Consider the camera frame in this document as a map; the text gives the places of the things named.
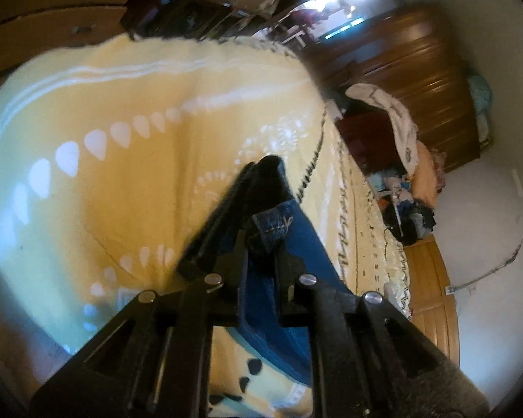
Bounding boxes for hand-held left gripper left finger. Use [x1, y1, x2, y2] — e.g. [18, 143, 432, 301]
[28, 229, 249, 418]

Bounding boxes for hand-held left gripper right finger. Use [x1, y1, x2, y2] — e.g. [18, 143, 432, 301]
[274, 246, 491, 418]

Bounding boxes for dark blue denim pants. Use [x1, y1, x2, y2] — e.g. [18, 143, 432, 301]
[176, 154, 354, 388]

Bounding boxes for pile of mixed clothes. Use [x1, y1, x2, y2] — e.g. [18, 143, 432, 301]
[366, 170, 437, 245]

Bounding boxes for light wooden cabinet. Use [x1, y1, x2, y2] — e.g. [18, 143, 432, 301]
[403, 235, 460, 366]

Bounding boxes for yellow patterned blanket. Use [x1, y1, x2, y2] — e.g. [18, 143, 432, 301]
[0, 35, 415, 418]

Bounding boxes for dark red chair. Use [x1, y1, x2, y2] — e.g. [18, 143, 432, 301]
[335, 111, 402, 175]

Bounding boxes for peach pillow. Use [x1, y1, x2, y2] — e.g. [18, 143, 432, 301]
[412, 141, 447, 210]

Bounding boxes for white patterned cloth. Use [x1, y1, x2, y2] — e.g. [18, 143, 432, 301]
[346, 83, 419, 170]

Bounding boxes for brown wooden wardrobe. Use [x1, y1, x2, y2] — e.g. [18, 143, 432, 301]
[305, 4, 482, 172]

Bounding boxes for teal bundle on wardrobe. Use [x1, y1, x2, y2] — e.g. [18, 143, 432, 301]
[466, 74, 493, 144]

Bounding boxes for wooden drawer unit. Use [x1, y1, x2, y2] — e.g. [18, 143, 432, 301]
[0, 0, 149, 83]

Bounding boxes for wall cable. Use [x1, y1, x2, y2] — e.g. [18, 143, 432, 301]
[445, 215, 523, 297]

